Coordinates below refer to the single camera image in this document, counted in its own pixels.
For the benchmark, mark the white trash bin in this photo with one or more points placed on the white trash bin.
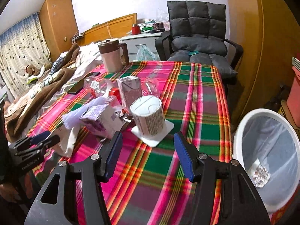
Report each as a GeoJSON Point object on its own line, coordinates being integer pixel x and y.
{"type": "Point", "coordinates": [241, 131]}

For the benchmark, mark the clear plastic jelly cup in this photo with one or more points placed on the clear plastic jelly cup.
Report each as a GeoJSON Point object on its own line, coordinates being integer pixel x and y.
{"type": "Point", "coordinates": [152, 88]}

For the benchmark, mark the pink green plaid tablecloth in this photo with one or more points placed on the pink green plaid tablecloth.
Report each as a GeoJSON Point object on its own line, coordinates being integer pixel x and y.
{"type": "Point", "coordinates": [199, 98]}

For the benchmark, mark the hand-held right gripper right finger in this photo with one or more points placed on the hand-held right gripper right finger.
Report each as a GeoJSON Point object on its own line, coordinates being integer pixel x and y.
{"type": "Point", "coordinates": [185, 158]}

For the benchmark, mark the beige paper bag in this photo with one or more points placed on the beige paper bag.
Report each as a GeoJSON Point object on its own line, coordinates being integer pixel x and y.
{"type": "Point", "coordinates": [70, 143]}

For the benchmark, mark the clear plastic bottle red cap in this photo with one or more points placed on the clear plastic bottle red cap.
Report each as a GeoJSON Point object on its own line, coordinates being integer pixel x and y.
{"type": "Point", "coordinates": [98, 86]}

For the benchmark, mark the pink mug with brown lid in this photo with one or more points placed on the pink mug with brown lid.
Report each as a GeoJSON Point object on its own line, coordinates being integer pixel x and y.
{"type": "Point", "coordinates": [112, 61]}

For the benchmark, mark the large wooden wardrobe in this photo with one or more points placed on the large wooden wardrobe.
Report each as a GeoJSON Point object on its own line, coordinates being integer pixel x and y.
{"type": "Point", "coordinates": [264, 39]}

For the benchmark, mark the red thermos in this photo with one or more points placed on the red thermos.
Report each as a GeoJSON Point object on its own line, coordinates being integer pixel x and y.
{"type": "Point", "coordinates": [135, 29]}

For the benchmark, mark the pink milk carton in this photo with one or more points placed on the pink milk carton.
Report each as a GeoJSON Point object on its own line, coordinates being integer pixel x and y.
{"type": "Point", "coordinates": [130, 91]}

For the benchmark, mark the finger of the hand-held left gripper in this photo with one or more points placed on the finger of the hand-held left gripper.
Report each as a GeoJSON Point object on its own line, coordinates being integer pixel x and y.
{"type": "Point", "coordinates": [46, 143]}
{"type": "Point", "coordinates": [41, 137]}

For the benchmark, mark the black smartphone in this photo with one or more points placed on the black smartphone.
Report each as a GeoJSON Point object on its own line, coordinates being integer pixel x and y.
{"type": "Point", "coordinates": [77, 88]}

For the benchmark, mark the tall wooden cabinet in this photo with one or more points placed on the tall wooden cabinet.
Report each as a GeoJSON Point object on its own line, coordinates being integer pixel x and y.
{"type": "Point", "coordinates": [58, 21]}

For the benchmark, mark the spotted curtain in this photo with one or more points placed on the spotted curtain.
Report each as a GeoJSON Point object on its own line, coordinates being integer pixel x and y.
{"type": "Point", "coordinates": [21, 46]}

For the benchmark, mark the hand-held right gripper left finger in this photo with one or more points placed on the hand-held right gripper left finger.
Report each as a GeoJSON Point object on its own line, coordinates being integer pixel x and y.
{"type": "Point", "coordinates": [112, 155]}

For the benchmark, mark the wooden headboard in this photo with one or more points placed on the wooden headboard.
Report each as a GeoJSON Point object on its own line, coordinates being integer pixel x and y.
{"type": "Point", "coordinates": [112, 25]}

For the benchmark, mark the white square coaster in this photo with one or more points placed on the white square coaster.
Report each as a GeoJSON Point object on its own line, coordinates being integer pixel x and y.
{"type": "Point", "coordinates": [152, 141]}

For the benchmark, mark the brown coffee sachet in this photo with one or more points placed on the brown coffee sachet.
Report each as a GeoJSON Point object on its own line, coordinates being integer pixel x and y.
{"type": "Point", "coordinates": [126, 120]}

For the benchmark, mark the translucent green plastic bag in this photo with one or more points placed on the translucent green plastic bag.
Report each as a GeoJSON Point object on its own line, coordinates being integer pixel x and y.
{"type": "Point", "coordinates": [146, 54]}

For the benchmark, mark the red yellow printed bag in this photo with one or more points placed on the red yellow printed bag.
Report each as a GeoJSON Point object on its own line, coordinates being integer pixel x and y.
{"type": "Point", "coordinates": [281, 214]}

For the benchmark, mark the black office chair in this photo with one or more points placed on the black office chair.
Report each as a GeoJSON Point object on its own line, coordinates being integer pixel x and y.
{"type": "Point", "coordinates": [161, 44]}

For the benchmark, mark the brown blanket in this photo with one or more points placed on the brown blanket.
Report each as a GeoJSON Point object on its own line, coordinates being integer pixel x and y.
{"type": "Point", "coordinates": [35, 96]}

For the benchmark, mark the striped box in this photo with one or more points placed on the striped box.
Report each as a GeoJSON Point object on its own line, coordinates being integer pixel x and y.
{"type": "Point", "coordinates": [295, 62]}

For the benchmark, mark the pink plastic bucket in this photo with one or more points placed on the pink plastic bucket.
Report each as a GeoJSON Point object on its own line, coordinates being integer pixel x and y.
{"type": "Point", "coordinates": [295, 93]}

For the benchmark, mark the dark bag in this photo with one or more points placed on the dark bag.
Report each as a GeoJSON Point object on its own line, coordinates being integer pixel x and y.
{"type": "Point", "coordinates": [279, 98]}

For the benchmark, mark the green white boxes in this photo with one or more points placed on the green white boxes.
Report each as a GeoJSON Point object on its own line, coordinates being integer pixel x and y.
{"type": "Point", "coordinates": [147, 27]}

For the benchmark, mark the white nightstand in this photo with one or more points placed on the white nightstand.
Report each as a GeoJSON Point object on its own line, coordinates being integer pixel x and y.
{"type": "Point", "coordinates": [138, 38]}

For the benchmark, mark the white cylindrical paper cup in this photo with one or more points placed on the white cylindrical paper cup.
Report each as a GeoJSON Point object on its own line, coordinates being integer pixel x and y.
{"type": "Point", "coordinates": [147, 119]}

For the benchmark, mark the purple white carton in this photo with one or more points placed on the purple white carton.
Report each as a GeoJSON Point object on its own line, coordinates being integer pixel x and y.
{"type": "Point", "coordinates": [105, 119]}

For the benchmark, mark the grey quilted chair cushion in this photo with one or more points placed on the grey quilted chair cushion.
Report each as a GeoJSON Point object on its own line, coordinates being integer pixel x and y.
{"type": "Point", "coordinates": [196, 23]}

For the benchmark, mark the black case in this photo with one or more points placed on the black case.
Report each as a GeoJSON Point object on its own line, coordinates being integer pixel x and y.
{"type": "Point", "coordinates": [157, 30]}

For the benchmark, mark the white plastic wrapper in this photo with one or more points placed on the white plastic wrapper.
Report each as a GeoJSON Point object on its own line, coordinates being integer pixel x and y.
{"type": "Point", "coordinates": [72, 119]}

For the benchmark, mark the patterned white wrapper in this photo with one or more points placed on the patterned white wrapper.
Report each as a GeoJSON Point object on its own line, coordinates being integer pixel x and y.
{"type": "Point", "coordinates": [260, 174]}

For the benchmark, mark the small teal packet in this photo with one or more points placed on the small teal packet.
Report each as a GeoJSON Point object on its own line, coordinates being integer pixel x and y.
{"type": "Point", "coordinates": [193, 52]}

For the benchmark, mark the white power strip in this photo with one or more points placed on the white power strip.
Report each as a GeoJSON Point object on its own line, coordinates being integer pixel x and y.
{"type": "Point", "coordinates": [77, 36]}

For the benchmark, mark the white duvet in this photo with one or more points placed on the white duvet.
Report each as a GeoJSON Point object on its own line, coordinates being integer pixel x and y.
{"type": "Point", "coordinates": [86, 56]}

